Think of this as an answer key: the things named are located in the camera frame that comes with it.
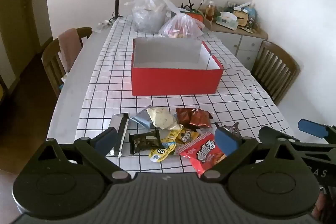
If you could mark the white drawer cabinet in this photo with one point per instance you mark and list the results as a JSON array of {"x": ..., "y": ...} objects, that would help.
[{"x": 244, "y": 45}]

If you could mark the red snack packet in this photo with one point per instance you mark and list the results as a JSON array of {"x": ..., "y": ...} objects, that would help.
[{"x": 204, "y": 158}]

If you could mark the white power strip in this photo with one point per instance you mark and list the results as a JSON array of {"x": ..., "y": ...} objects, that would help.
[{"x": 103, "y": 25}]

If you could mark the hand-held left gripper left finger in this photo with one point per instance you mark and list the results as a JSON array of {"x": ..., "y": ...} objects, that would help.
[{"x": 106, "y": 140}]

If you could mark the silver white snack packet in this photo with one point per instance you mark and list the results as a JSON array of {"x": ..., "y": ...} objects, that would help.
[{"x": 233, "y": 129}]

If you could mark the yellow cartoon jelly packet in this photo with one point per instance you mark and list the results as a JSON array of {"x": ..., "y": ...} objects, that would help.
[{"x": 160, "y": 153}]

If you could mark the red cardboard box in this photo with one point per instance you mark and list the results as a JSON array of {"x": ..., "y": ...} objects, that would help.
[{"x": 173, "y": 82}]

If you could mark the amber bottle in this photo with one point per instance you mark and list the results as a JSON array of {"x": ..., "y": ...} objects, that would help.
[{"x": 210, "y": 11}]

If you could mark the clear white plastic bag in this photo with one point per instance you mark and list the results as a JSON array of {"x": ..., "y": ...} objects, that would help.
[{"x": 148, "y": 16}]

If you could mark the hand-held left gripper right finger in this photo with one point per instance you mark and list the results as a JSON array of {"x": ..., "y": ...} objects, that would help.
[{"x": 225, "y": 142}]

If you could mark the black snack packet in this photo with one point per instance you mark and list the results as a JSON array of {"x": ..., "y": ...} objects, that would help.
[{"x": 144, "y": 142}]

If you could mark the grey-blue snack packet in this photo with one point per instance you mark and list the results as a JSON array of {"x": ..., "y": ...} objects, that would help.
[{"x": 141, "y": 119}]

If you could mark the orange box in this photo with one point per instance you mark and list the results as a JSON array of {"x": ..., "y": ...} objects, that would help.
[{"x": 193, "y": 16}]

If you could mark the wooden tissue box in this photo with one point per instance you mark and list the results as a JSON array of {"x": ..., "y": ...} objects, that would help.
[{"x": 241, "y": 18}]

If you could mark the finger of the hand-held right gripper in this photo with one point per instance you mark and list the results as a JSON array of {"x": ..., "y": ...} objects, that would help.
[
  {"x": 312, "y": 128},
  {"x": 270, "y": 133}
]

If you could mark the yellow scroll print snack packet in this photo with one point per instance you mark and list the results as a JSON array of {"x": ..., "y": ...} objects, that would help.
[{"x": 187, "y": 136}]

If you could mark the white tissue box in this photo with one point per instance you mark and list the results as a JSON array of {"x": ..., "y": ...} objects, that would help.
[{"x": 227, "y": 19}]

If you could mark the brown wooden door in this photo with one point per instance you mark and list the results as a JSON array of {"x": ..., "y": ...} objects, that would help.
[{"x": 18, "y": 16}]

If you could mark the cream snack packet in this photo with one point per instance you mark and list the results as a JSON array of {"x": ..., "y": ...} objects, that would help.
[{"x": 162, "y": 117}]

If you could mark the wooden chair with towel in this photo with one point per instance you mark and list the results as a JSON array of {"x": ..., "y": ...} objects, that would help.
[{"x": 50, "y": 61}]

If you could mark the clear bag with pink contents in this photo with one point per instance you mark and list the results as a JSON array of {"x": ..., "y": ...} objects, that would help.
[{"x": 178, "y": 27}]

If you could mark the bare wooden chair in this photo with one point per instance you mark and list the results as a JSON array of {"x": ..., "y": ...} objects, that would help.
[{"x": 275, "y": 66}]

